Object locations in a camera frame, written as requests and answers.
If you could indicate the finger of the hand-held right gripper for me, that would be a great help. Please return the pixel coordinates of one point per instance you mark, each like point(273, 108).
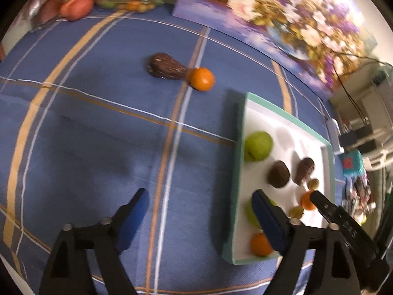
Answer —
point(340, 221)

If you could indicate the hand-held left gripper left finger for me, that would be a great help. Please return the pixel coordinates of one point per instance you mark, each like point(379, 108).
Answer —
point(135, 221)

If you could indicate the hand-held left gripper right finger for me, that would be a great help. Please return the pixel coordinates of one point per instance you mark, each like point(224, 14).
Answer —
point(268, 224)

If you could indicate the small green lime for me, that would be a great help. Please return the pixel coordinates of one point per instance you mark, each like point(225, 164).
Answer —
point(252, 216)

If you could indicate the orange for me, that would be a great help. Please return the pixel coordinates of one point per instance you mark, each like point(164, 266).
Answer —
point(307, 202)
point(260, 245)
point(201, 79)

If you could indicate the small yellow-brown fruit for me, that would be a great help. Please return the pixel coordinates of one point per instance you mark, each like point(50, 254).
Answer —
point(296, 212)
point(313, 184)

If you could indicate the round brown fruit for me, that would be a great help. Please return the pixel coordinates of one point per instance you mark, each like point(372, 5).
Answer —
point(278, 175)

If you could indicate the brown pear-shaped avocado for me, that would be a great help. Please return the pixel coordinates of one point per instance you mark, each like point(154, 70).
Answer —
point(164, 66)
point(305, 169)

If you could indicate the green apple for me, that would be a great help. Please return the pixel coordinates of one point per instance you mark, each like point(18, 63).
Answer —
point(258, 146)

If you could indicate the white tray with green rim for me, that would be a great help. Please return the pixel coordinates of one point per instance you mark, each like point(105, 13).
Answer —
point(291, 141)

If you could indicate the plastic bag of small fruits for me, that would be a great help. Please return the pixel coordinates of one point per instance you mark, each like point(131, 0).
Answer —
point(132, 4)

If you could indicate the teal box with red label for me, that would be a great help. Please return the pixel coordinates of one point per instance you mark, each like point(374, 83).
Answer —
point(351, 163)

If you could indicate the white power strip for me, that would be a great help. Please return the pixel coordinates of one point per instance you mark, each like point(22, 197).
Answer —
point(334, 138)

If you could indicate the black charger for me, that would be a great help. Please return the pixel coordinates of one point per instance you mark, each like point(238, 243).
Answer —
point(348, 138)

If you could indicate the white shelf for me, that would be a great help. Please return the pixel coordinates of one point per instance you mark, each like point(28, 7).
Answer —
point(374, 129)

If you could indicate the blue plaid tablecloth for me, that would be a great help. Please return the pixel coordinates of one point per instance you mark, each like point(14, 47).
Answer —
point(92, 129)

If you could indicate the floral painting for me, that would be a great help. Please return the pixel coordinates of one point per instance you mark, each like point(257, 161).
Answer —
point(276, 15)

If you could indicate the red apple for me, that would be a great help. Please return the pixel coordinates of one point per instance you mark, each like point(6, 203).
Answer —
point(76, 7)

